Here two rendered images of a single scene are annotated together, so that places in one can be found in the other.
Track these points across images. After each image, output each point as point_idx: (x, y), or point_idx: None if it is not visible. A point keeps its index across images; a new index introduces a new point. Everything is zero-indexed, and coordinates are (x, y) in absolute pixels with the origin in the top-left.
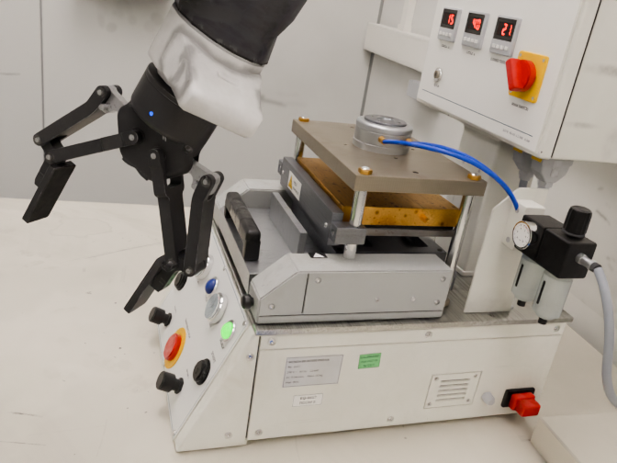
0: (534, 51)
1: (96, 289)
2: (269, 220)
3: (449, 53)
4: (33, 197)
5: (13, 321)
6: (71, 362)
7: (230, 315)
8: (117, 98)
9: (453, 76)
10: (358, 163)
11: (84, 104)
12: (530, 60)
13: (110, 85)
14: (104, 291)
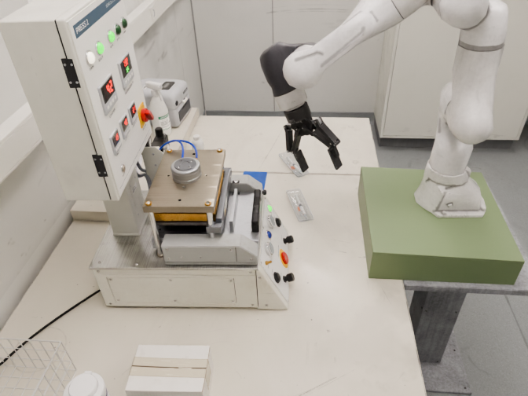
0: (139, 105)
1: (324, 334)
2: (236, 228)
3: (121, 152)
4: (339, 156)
5: (363, 305)
6: (329, 275)
7: (266, 210)
8: (314, 119)
9: (126, 157)
10: (215, 158)
11: (324, 123)
12: (141, 108)
13: (317, 118)
14: (319, 331)
